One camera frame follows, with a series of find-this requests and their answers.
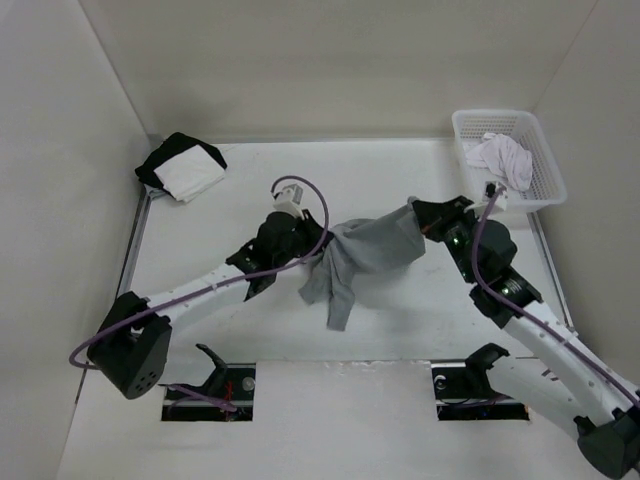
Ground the right metal table rail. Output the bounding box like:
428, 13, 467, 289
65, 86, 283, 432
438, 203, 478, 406
526, 212, 578, 337

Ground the grey tank top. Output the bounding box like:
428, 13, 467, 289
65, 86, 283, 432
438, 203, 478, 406
299, 198, 426, 332

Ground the white plastic basket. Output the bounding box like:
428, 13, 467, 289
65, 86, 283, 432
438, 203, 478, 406
451, 109, 567, 213

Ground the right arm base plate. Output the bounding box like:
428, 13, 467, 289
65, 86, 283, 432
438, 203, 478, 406
431, 343, 510, 403

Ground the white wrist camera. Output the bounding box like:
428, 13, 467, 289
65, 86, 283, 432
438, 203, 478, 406
273, 184, 303, 217
482, 181, 509, 212

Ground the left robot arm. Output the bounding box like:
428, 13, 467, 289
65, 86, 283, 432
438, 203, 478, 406
87, 210, 333, 400

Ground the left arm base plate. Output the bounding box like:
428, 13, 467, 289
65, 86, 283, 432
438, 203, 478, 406
166, 344, 256, 412

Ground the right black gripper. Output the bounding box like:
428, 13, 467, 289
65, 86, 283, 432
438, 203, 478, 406
412, 194, 480, 283

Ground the left metal table rail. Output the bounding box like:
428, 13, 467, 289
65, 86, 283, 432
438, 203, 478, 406
114, 186, 152, 301

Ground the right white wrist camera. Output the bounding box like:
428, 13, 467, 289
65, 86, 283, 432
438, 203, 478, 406
482, 181, 509, 212

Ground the metal table rail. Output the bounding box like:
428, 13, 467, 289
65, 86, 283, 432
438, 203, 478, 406
114, 186, 152, 301
526, 212, 578, 337

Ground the light pink tank top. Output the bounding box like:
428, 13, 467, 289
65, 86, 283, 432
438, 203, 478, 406
465, 132, 533, 192

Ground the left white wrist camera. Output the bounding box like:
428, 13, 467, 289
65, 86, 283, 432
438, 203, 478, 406
273, 184, 303, 217

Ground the folded white tank top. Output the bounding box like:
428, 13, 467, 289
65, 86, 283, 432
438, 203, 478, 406
154, 145, 225, 203

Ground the folded black tank top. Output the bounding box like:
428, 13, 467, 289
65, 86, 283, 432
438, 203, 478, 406
134, 132, 228, 194

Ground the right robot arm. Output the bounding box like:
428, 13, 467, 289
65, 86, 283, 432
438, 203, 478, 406
411, 196, 639, 479

